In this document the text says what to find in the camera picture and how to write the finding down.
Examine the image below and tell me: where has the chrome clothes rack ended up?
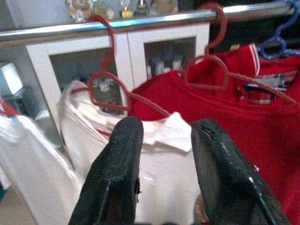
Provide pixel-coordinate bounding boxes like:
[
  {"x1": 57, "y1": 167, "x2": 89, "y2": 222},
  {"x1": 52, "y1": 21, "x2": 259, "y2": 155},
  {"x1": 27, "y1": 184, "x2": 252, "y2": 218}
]
[{"x1": 0, "y1": 1, "x2": 300, "y2": 43}]

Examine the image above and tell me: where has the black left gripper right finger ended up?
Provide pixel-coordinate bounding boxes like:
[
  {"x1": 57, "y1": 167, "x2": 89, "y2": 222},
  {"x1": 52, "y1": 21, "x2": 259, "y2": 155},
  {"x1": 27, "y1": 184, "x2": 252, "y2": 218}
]
[{"x1": 190, "y1": 118, "x2": 292, "y2": 225}]

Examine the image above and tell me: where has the blue flocked wire hanger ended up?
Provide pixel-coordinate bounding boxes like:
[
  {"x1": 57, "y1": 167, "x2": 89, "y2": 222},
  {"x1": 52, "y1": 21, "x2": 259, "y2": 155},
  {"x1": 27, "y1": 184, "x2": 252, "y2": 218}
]
[{"x1": 259, "y1": 0, "x2": 300, "y2": 60}]

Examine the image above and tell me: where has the red polo shirt striped collar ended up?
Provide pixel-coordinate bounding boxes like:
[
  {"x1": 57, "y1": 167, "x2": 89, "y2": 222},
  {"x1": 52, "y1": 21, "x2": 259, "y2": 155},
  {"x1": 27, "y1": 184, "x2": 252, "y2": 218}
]
[{"x1": 215, "y1": 43, "x2": 300, "y2": 104}]

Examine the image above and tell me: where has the plain red polo shirt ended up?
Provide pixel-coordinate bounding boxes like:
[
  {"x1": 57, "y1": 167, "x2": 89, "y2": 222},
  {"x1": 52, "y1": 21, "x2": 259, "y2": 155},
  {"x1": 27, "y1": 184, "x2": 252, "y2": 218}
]
[{"x1": 127, "y1": 56, "x2": 300, "y2": 225}]

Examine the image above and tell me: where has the white glass-door cabinet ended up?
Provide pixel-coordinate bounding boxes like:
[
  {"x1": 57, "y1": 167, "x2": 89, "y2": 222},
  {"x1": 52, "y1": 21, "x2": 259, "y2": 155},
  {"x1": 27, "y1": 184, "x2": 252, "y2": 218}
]
[{"x1": 25, "y1": 22, "x2": 210, "y2": 146}]

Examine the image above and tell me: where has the red plastic hanger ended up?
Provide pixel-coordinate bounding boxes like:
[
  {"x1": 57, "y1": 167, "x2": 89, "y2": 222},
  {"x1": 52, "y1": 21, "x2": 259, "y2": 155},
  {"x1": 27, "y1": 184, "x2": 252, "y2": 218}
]
[{"x1": 0, "y1": 97, "x2": 22, "y2": 117}]

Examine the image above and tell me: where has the red flocked wire hanger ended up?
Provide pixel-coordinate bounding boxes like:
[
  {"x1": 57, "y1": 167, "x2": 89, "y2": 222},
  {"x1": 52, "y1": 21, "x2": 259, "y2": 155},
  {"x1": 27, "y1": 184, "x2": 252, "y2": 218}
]
[
  {"x1": 182, "y1": 2, "x2": 300, "y2": 105},
  {"x1": 70, "y1": 14, "x2": 171, "y2": 117}
]

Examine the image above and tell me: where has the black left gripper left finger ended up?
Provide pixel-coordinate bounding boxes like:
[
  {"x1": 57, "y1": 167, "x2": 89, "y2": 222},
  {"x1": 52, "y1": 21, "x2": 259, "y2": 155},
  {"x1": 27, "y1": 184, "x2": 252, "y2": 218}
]
[{"x1": 67, "y1": 116, "x2": 144, "y2": 225}]

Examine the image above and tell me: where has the white polo shirt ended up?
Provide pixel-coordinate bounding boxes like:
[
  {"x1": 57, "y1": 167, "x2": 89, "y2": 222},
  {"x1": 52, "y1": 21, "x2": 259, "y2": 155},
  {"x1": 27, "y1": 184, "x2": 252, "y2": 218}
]
[{"x1": 57, "y1": 81, "x2": 202, "y2": 225}]

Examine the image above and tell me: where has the small yellow ornament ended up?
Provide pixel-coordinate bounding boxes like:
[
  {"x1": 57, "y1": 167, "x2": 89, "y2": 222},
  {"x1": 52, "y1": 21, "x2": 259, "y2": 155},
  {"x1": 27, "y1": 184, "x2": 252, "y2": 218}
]
[{"x1": 120, "y1": 0, "x2": 135, "y2": 19}]

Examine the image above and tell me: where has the white printed T-shirt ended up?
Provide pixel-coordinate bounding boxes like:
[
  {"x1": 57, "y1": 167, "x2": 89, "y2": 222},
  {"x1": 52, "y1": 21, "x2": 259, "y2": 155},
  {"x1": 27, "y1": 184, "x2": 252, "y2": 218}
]
[{"x1": 0, "y1": 113, "x2": 85, "y2": 225}]

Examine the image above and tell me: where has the brown white figurine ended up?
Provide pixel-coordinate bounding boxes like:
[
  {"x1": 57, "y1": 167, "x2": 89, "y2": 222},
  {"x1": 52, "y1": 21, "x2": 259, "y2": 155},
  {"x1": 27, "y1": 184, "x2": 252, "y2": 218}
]
[{"x1": 65, "y1": 0, "x2": 95, "y2": 23}]

